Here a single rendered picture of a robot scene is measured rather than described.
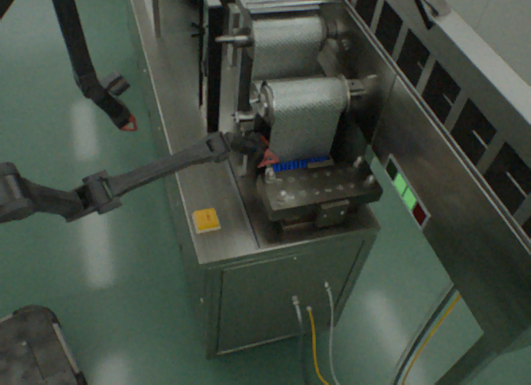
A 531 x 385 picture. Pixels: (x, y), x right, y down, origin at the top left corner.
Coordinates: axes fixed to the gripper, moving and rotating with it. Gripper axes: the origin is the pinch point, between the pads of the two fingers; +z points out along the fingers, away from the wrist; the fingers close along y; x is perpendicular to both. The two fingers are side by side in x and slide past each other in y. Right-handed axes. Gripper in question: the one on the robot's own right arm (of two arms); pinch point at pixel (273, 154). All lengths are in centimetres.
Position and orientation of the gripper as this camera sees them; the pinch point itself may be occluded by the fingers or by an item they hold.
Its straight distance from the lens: 171.5
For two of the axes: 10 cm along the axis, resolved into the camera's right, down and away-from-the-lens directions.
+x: 5.6, -6.5, -5.1
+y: 3.0, 7.4, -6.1
